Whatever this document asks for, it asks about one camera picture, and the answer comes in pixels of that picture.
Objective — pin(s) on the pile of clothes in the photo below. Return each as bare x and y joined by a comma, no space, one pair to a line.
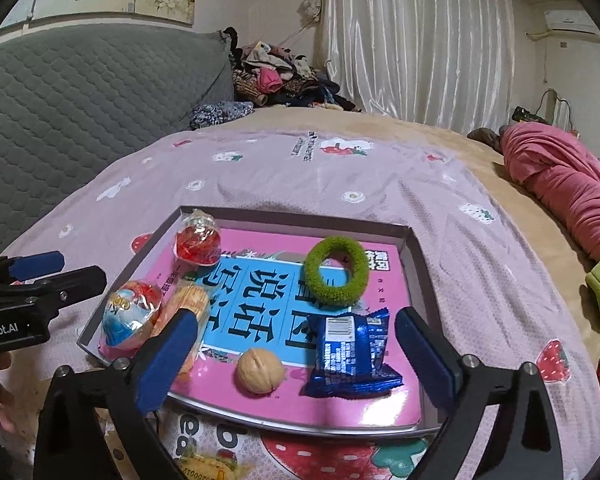
280,77

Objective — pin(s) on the green fuzzy hair scrunchie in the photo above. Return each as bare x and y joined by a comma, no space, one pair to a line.
315,270

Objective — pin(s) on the orange biscuit packet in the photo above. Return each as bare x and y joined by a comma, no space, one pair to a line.
180,300

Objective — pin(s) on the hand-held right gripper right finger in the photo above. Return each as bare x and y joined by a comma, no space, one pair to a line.
425,355

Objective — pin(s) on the blue snack packet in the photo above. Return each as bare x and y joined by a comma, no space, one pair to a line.
350,355

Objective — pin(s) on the grey quilted headboard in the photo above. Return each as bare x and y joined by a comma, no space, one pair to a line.
90,90

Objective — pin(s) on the blue floral cloth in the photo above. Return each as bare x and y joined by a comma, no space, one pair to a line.
220,114

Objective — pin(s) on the brown plush object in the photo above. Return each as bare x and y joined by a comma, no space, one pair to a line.
482,137

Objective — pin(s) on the toy egg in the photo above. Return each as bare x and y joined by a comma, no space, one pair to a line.
130,317

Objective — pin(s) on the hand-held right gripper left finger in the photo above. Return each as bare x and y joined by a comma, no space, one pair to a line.
167,355

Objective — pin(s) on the person's left hand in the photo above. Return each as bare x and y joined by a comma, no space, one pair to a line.
2,400

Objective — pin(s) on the pink book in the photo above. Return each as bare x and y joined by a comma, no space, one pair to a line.
260,320

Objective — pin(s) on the red candy in clear wrapper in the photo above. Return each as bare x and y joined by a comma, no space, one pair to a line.
197,245

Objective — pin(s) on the tan bed sheet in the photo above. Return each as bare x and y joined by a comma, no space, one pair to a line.
430,132

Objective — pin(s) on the yellow cake packet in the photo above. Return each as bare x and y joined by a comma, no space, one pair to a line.
215,467

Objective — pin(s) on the pink quilt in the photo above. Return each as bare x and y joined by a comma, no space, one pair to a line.
555,175

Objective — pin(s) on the walnut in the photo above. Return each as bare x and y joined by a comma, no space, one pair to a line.
261,371

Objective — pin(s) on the black bag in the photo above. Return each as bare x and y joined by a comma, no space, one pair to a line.
527,114

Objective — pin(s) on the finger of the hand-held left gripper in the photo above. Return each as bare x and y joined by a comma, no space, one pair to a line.
75,282
37,264

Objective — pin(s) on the white curtain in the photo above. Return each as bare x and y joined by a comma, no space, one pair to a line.
415,40

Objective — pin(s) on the grey shallow box tray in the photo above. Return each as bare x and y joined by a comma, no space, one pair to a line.
420,320

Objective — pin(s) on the purple strawberry print blanket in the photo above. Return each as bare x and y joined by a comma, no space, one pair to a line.
280,175

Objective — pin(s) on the white air conditioner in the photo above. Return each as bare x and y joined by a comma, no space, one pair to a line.
570,21

